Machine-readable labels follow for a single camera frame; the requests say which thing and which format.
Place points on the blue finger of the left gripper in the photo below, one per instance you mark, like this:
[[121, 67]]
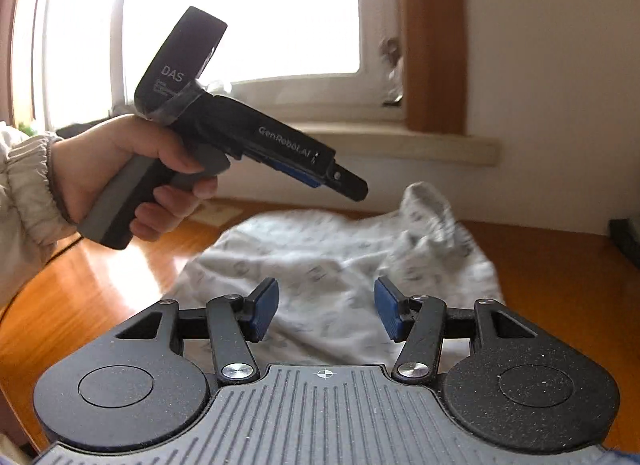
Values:
[[346, 183], [298, 172]]

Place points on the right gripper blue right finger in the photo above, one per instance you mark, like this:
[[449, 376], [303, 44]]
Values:
[[394, 309]]

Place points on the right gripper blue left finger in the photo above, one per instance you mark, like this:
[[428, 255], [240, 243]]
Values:
[[259, 309]]

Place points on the white patterned pajama garment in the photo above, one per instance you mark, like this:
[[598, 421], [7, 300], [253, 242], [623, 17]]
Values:
[[326, 265]]

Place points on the left forearm beige sleeve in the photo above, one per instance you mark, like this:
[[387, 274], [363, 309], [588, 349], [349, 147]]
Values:
[[33, 218]]

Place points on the grey folded clothes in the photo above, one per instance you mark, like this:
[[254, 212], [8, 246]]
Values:
[[625, 235]]

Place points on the person's left hand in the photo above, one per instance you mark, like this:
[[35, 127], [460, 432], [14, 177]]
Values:
[[81, 167]]

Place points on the beige cable cover plate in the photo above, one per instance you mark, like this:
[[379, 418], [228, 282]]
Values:
[[215, 214]]

